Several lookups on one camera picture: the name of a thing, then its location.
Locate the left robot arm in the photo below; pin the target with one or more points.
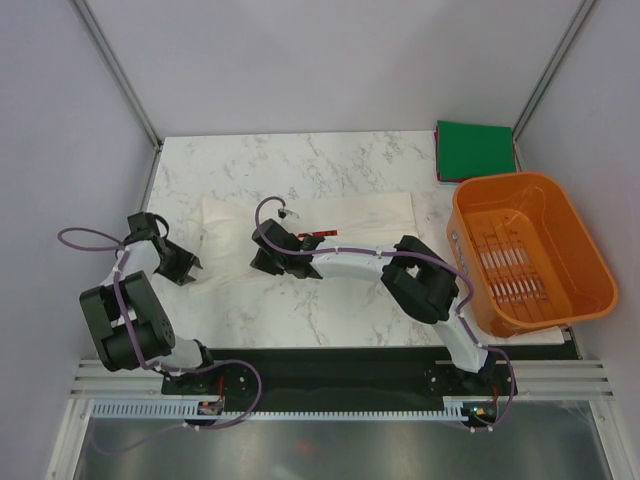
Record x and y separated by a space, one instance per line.
129 326

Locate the folded red t-shirt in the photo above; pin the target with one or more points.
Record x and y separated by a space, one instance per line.
436 149

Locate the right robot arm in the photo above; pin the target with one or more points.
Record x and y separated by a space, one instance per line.
421 283

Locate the folded green t-shirt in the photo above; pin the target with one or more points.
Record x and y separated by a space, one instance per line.
468 151

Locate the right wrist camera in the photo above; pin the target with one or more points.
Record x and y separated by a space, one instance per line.
270 235

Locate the right aluminium frame post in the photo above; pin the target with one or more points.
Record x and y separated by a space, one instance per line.
576 25

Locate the left aluminium frame post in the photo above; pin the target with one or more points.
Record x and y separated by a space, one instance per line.
104 49

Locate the orange plastic basket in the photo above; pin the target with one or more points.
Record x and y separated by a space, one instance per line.
528 254

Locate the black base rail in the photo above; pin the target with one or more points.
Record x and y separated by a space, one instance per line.
344 379

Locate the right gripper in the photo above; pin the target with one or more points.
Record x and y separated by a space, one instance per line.
261 262

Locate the white slotted cable duct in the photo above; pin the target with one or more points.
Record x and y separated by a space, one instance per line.
193 410

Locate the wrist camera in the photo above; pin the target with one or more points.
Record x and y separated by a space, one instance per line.
147 223
270 235

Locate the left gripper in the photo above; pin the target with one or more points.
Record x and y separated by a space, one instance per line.
186 261

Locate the aluminium frame post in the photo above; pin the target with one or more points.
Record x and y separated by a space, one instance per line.
104 49
576 25

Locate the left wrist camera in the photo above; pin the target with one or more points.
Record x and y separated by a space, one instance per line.
147 223

